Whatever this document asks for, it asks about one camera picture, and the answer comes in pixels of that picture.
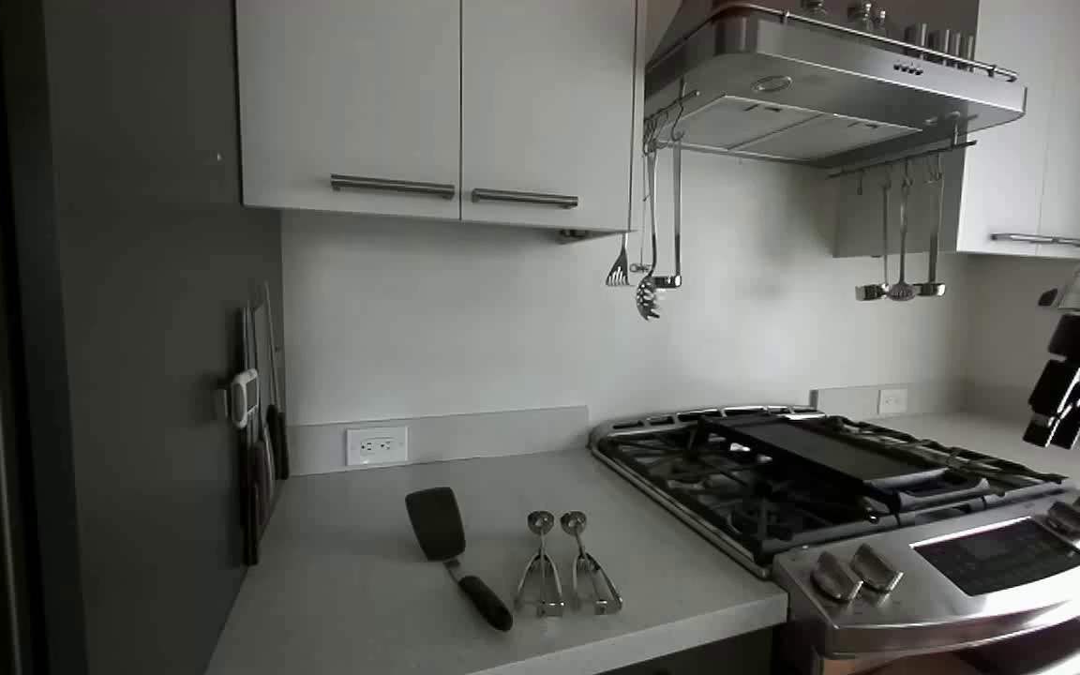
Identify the stainless steel gas stove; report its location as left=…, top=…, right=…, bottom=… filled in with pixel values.
left=583, top=405, right=1080, bottom=675

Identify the black-handled wall knife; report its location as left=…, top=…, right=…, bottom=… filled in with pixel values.
left=262, top=345, right=293, bottom=484
left=235, top=303, right=267, bottom=570

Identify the silver oven door handle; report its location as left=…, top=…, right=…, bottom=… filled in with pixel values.
left=936, top=604, right=1080, bottom=675

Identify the metal utensil rail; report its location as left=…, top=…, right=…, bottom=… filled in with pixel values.
left=826, top=134, right=978, bottom=183

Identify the white wall-mounted gadget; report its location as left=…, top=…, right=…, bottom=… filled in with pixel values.
left=225, top=364, right=267, bottom=432

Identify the wide white cabinet door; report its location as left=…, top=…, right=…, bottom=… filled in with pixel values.
left=232, top=0, right=463, bottom=227

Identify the black stove control panel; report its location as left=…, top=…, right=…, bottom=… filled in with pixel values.
left=910, top=519, right=1080, bottom=602

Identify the hanging metal whisk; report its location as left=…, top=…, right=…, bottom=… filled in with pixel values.
left=633, top=148, right=666, bottom=322

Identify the narrow white cabinet door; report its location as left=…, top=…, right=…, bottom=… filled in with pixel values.
left=458, top=0, right=638, bottom=235

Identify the dark grey tall panel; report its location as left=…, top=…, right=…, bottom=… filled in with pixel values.
left=0, top=0, right=288, bottom=675

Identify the white corner wall cabinet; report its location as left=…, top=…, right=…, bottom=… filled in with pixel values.
left=951, top=0, right=1080, bottom=264

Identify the silver corner cabinet handle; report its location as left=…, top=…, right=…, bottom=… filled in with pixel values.
left=986, top=228, right=1080, bottom=253

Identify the black cast iron griddle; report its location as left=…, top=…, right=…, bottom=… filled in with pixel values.
left=711, top=414, right=958, bottom=497

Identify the hanging metal turner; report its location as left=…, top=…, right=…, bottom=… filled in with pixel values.
left=601, top=134, right=642, bottom=293

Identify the stainless steel range hood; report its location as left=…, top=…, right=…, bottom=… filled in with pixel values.
left=642, top=0, right=1032, bottom=169

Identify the black spatula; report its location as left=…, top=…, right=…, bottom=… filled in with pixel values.
left=400, top=484, right=516, bottom=635

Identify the hanging small metal ladle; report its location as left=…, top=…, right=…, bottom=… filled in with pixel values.
left=913, top=169, right=951, bottom=303
left=852, top=174, right=897, bottom=303
left=880, top=174, right=920, bottom=303

